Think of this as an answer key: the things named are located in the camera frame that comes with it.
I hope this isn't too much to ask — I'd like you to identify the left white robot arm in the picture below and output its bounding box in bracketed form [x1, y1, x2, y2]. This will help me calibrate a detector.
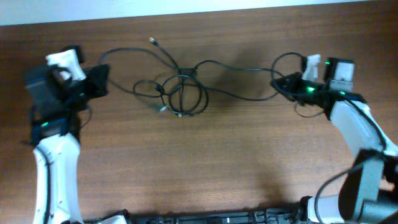
[24, 64, 110, 223]

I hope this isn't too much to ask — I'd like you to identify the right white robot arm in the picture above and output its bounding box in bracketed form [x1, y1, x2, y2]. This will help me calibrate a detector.
[271, 55, 397, 223]

